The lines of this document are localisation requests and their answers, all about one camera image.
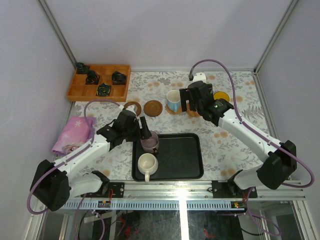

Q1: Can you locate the light blue mug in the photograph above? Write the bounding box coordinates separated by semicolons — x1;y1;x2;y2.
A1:
166;90;181;113

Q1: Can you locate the purple glass mug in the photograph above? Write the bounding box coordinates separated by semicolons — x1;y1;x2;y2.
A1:
140;131;159;155

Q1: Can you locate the yellow glass mug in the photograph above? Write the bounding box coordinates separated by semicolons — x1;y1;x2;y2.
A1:
213;91;230;102

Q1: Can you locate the woven rattan coaster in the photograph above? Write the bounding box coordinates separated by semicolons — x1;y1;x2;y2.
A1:
187;110;200;118
165;104;182;115

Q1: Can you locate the dark brown wooden coaster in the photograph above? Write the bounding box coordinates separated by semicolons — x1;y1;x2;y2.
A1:
124;101;142;116

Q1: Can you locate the light brown wooden coaster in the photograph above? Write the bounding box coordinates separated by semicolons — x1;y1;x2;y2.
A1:
143;100;163;117

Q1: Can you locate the cream speckled mug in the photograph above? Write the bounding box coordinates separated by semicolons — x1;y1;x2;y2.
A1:
137;153;159;183

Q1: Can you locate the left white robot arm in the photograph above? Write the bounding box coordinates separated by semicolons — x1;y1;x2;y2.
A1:
30;109;152;212

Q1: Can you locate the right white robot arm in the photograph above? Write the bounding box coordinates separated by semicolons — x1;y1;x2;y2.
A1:
179;81;297;198

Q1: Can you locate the floral tablecloth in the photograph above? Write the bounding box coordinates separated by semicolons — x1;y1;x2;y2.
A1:
76;71;269;180

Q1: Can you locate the black serving tray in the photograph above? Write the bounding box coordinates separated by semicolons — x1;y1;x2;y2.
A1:
131;132;205;182

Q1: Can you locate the green black rolled item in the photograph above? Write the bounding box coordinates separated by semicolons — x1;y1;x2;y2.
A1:
96;83;111;97

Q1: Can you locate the pink printed cloth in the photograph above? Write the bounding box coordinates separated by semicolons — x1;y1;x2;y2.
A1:
51;116;96;156

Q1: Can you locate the orange wooden divided box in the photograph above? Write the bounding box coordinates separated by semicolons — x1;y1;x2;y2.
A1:
66;64;131;102

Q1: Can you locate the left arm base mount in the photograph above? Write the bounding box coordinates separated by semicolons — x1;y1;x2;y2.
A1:
86;182;125;199

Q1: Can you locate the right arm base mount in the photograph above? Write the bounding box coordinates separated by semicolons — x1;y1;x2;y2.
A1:
206;176;250;201

